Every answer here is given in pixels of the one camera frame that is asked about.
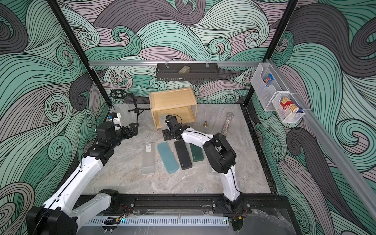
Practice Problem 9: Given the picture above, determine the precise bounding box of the beige block in tray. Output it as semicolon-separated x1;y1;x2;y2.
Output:
178;66;191;74

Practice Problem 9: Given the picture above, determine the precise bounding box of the light blue pencil case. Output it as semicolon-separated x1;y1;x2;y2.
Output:
157;142;179;174

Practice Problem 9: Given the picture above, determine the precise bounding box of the clear wall bin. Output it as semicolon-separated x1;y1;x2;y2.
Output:
251;63;288;111
272;92;305;124

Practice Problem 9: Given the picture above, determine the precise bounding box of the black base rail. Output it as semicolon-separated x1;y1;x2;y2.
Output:
118;193;290;214

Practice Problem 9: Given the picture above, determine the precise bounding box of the white slotted cable duct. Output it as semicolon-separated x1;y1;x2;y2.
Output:
85;216;230;227

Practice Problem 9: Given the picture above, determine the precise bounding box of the aluminium wall rail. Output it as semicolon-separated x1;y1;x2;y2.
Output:
88;60;261;67

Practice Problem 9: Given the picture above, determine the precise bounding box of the clear wall bin upper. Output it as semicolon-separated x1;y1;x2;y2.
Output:
251;63;288;111

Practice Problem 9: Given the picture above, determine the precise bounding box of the black pencil case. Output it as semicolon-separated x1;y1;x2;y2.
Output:
174;140;193;170

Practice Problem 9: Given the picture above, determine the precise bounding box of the blue red packet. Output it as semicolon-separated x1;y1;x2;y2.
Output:
262;73;275;87

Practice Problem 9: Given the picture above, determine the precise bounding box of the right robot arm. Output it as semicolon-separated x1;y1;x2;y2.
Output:
164;115;243;213

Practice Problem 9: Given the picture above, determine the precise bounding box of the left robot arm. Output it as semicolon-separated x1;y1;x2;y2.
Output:
26;121;139;235

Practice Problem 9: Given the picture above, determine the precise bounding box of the translucent rectangular pencil case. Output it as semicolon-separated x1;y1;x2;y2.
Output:
207;163;218;175

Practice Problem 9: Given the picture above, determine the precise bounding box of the wooden two-tier shelf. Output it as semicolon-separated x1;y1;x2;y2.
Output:
149;87;197;129

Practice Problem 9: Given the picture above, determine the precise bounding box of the translucent case with barcode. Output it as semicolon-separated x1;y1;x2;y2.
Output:
142;143;155;175

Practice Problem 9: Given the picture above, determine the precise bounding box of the red box of sticks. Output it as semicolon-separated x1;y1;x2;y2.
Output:
280;97;303;113

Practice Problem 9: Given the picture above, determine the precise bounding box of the dark green pencil case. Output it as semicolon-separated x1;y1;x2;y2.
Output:
190;144;204;162

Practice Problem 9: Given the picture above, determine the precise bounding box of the black mini tripod stand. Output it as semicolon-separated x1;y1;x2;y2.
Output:
110;89;151;124

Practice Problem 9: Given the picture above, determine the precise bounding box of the glittery silver tube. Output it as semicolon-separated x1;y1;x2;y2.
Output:
221;113;234;136

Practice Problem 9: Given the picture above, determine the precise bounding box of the rounded translucent pencil case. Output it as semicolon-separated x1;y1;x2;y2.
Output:
160;114;169;130

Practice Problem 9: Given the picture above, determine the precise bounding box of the clear wall bin lower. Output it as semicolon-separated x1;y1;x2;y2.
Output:
272;92;305;124

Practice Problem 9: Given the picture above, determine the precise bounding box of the black wall-mounted tray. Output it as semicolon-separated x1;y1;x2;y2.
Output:
156;63;219;82

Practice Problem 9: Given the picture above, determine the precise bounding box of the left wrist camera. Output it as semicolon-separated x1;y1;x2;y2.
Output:
107;112;121;125

